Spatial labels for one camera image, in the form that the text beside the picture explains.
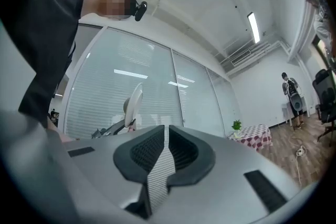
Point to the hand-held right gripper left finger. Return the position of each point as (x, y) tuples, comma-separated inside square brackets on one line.
[(136, 154)]

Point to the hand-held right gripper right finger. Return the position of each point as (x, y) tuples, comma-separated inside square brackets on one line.
[(195, 157)]

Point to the white power strip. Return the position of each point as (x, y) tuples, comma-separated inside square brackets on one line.
[(300, 151)]

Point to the long ceiling light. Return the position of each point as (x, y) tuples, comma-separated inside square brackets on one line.
[(254, 27)]

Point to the black office chair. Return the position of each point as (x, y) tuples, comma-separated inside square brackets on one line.
[(326, 97)]

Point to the white plate of food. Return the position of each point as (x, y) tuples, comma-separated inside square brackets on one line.
[(134, 105)]

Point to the table with red checkered cloth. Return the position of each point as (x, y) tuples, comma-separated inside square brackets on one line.
[(253, 136)]

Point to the green potted plant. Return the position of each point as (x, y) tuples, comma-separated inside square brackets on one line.
[(237, 126)]

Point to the white desk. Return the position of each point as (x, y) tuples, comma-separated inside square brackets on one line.
[(304, 106)]

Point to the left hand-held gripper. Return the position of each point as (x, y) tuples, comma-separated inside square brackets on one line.
[(111, 129)]

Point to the black head camera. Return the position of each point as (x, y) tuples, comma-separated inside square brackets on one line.
[(140, 11)]

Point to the glass partition with blinds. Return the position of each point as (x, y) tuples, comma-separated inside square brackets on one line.
[(157, 91)]

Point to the ceiling air vent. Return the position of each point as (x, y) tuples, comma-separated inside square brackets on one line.
[(240, 57)]

